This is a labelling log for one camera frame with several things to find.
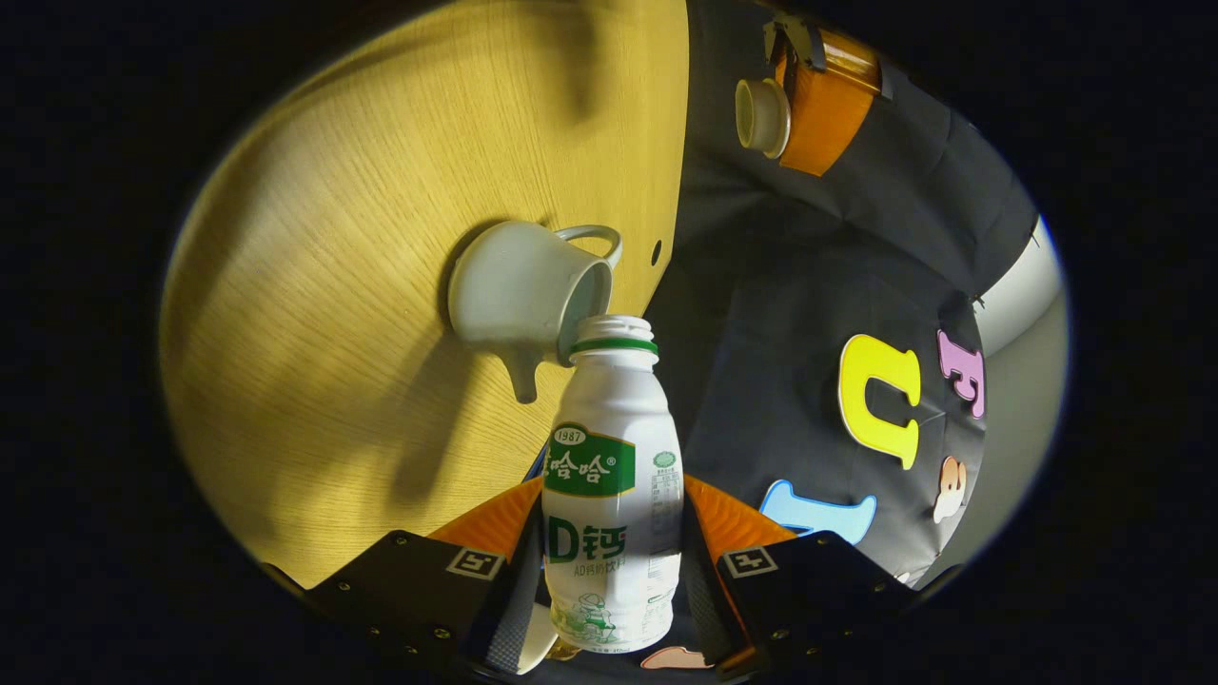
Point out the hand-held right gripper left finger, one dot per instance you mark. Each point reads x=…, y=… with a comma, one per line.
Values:
x=509, y=599

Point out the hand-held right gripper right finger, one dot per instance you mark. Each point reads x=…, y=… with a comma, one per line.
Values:
x=699, y=599

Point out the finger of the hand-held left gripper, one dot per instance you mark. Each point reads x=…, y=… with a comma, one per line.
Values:
x=823, y=119
x=799, y=38

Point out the white teacup lid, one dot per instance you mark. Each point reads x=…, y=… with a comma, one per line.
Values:
x=761, y=116

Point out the white water bottle green label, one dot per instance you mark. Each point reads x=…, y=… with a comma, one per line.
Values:
x=609, y=533

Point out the white teacup with spout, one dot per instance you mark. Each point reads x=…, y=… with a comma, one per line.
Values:
x=514, y=285

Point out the black backdrop cloth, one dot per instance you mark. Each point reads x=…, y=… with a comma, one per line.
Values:
x=761, y=333

